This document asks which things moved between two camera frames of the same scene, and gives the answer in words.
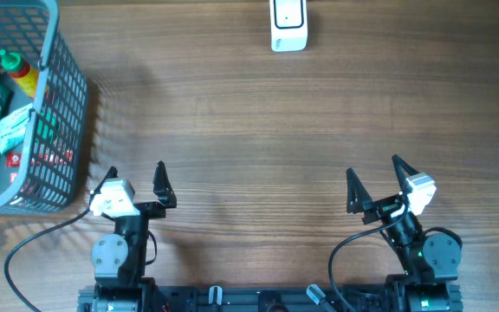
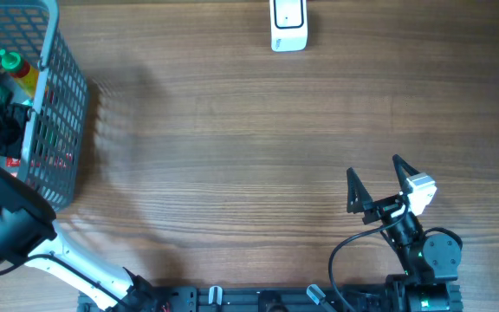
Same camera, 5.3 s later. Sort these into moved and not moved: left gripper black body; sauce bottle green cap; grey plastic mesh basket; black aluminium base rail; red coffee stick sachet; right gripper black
Moved: red coffee stick sachet; left gripper black body
Not moved: right gripper black; grey plastic mesh basket; black aluminium base rail; sauce bottle green cap
